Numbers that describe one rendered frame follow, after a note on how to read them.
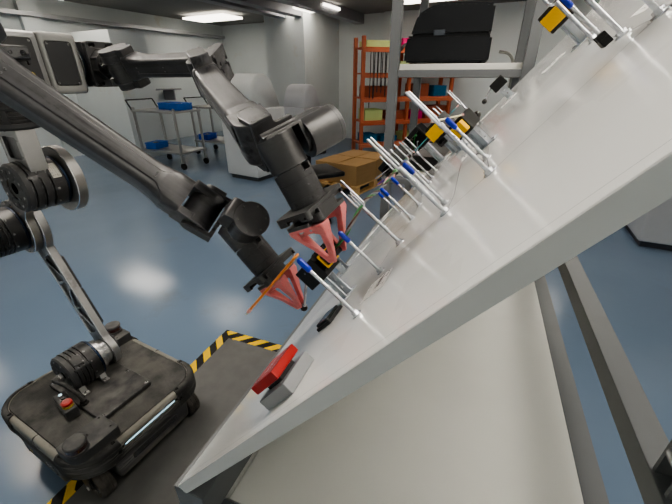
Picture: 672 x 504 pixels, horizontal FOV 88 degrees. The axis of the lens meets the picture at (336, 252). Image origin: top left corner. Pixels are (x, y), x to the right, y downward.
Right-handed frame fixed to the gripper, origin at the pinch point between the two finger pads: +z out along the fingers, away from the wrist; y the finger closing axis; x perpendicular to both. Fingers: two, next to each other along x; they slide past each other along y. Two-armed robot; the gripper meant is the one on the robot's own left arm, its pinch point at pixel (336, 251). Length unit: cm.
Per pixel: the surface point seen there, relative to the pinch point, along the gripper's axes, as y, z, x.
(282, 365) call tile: -20.9, 2.7, -2.8
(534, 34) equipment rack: 104, -11, -27
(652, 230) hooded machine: 326, 198, -65
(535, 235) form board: -19.6, -7.3, -30.6
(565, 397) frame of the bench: 20, 55, -21
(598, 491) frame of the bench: 1, 54, -25
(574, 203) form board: -18.6, -8.3, -32.7
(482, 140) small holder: 28.6, -2.2, -19.1
